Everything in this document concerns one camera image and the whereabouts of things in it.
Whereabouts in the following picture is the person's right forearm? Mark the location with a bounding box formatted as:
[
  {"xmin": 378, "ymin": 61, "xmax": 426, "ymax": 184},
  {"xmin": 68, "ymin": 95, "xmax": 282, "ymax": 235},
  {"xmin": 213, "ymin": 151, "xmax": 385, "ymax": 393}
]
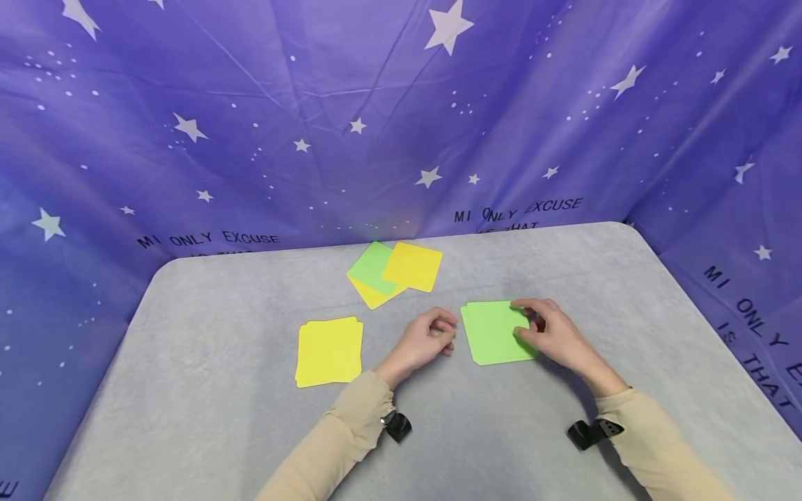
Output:
[{"xmin": 579, "ymin": 372, "xmax": 737, "ymax": 501}]

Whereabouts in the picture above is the yellow square card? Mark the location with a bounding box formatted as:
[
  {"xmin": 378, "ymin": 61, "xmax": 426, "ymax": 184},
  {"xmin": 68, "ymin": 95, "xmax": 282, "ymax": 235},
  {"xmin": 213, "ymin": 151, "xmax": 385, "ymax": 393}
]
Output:
[
  {"xmin": 382, "ymin": 241, "xmax": 443, "ymax": 294},
  {"xmin": 346, "ymin": 274, "xmax": 409, "ymax": 310}
]

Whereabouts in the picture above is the stack of yellow cards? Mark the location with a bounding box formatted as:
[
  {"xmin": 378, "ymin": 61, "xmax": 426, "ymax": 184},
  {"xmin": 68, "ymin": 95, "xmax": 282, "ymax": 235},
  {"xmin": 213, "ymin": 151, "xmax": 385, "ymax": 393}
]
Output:
[{"xmin": 294, "ymin": 317, "xmax": 365, "ymax": 389}]

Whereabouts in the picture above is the green square card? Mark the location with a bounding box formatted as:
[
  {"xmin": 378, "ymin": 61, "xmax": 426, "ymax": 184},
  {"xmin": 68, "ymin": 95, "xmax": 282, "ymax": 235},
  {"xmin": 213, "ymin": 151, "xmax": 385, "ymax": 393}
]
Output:
[{"xmin": 346, "ymin": 241, "xmax": 402, "ymax": 296}]

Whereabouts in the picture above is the person's left forearm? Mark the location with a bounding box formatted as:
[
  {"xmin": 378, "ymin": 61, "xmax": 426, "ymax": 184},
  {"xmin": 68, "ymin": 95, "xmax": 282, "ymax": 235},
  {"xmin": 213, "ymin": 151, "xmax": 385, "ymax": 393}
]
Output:
[{"xmin": 253, "ymin": 362, "xmax": 408, "ymax": 501}]

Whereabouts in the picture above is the person's right hand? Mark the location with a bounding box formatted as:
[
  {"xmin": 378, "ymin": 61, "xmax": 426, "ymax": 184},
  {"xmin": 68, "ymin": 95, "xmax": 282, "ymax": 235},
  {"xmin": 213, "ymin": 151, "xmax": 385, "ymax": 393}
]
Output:
[{"xmin": 510, "ymin": 299, "xmax": 627, "ymax": 397}]

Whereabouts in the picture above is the black wrist band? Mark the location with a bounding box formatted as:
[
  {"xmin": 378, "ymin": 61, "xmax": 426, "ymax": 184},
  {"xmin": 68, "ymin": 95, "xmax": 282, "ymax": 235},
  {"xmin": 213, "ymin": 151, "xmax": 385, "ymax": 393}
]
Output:
[
  {"xmin": 567, "ymin": 417, "xmax": 626, "ymax": 452},
  {"xmin": 379, "ymin": 409, "xmax": 414, "ymax": 444}
]

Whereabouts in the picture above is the stack of green cards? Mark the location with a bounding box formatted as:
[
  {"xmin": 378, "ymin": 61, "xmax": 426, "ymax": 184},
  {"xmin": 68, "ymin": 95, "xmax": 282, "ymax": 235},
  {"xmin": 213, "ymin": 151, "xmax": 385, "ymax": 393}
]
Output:
[{"xmin": 460, "ymin": 300, "xmax": 540, "ymax": 367}]

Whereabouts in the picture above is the person's left hand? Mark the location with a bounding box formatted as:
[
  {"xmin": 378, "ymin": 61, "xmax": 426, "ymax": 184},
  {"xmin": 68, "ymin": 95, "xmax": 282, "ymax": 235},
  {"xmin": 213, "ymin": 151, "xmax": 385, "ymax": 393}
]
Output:
[{"xmin": 376, "ymin": 307, "xmax": 459, "ymax": 388}]

